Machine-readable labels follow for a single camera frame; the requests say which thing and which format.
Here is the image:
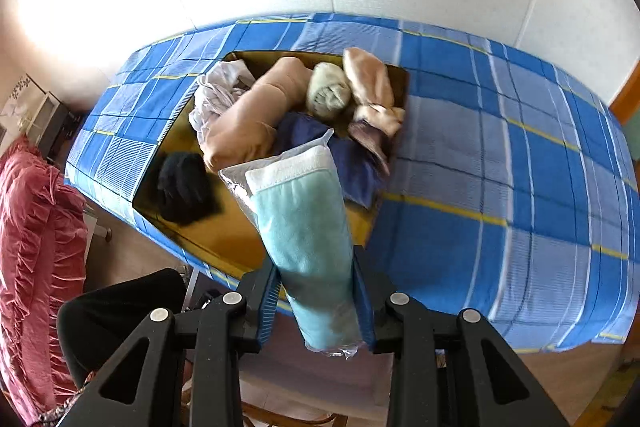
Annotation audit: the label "light green cloth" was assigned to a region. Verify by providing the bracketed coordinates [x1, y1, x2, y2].
[306, 62, 353, 122]

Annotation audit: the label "gold tray box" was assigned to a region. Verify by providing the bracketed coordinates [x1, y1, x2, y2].
[131, 49, 412, 273]

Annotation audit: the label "person's black trouser leg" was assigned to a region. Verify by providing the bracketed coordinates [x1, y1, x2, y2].
[56, 268, 188, 390]

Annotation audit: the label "glass front cabinet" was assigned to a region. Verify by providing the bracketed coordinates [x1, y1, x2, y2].
[27, 89, 83, 152]

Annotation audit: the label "pale beige cloth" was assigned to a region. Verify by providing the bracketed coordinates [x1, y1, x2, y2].
[342, 47, 407, 140]

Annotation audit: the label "wall picture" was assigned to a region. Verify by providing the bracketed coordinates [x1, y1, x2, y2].
[0, 74, 33, 132]

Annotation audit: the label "peach garment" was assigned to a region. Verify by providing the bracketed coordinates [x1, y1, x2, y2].
[199, 57, 313, 172]

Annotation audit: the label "navy garment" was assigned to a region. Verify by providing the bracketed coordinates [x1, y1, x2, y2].
[272, 112, 383, 208]

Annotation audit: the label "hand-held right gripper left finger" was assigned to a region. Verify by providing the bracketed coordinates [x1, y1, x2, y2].
[57, 264, 281, 427]

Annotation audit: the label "red ruffled cover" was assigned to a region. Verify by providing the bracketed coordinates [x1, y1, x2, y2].
[0, 134, 93, 423]

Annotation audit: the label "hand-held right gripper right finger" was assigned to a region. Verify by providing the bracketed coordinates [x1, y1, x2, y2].
[352, 244, 571, 427]

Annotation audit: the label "black socks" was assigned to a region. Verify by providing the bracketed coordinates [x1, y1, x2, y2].
[157, 152, 221, 224]

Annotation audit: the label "blue plaid bed sheet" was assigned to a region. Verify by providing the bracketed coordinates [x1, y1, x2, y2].
[64, 12, 640, 353]

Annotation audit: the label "white cloth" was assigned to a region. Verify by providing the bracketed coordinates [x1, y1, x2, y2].
[189, 59, 261, 148]

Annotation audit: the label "teal towel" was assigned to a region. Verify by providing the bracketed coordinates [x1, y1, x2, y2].
[218, 127, 373, 360]

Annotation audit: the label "wooden door frame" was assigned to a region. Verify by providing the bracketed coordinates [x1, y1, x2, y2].
[607, 57, 640, 125]

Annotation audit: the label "rattan chair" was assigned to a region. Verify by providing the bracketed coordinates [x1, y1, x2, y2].
[245, 399, 346, 427]

